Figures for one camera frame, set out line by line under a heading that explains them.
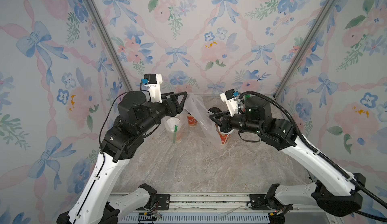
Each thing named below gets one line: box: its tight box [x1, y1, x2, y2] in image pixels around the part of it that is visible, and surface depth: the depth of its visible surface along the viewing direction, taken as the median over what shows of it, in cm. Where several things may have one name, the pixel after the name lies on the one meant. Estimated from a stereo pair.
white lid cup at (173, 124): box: [166, 117, 181, 143], surface depth 84 cm
